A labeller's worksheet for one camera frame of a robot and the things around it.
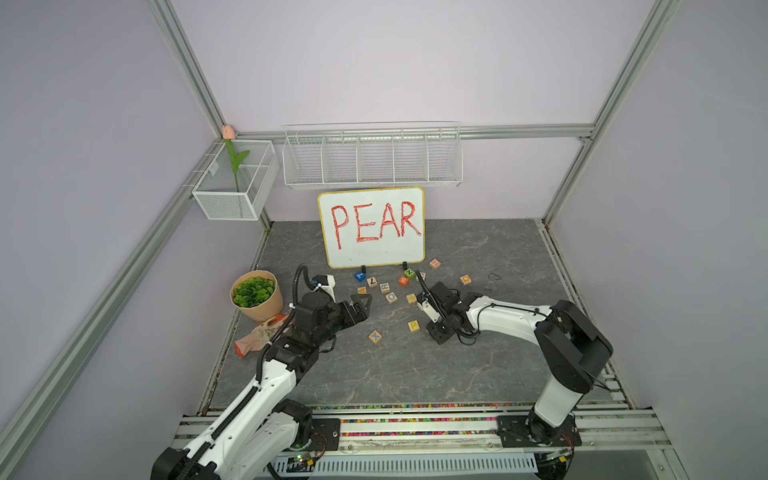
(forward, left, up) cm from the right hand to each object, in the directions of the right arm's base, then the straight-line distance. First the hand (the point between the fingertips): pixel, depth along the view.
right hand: (436, 327), depth 92 cm
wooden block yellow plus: (+9, +8, +2) cm, 12 cm away
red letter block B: (+17, +10, +1) cm, 19 cm away
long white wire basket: (+47, +20, +31) cm, 60 cm away
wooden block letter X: (-3, +19, +1) cm, 19 cm away
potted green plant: (+6, +53, +11) cm, 55 cm away
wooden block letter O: (+11, +14, 0) cm, 18 cm away
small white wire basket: (+32, +61, +30) cm, 76 cm away
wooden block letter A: (+13, +24, +1) cm, 27 cm away
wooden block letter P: (0, +7, +1) cm, 7 cm away
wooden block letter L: (+16, +21, +1) cm, 26 cm away
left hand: (0, +22, +16) cm, 27 cm away
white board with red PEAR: (+29, +21, +14) cm, 38 cm away
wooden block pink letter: (+25, -2, 0) cm, 25 cm away
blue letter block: (+19, +25, 0) cm, 32 cm away
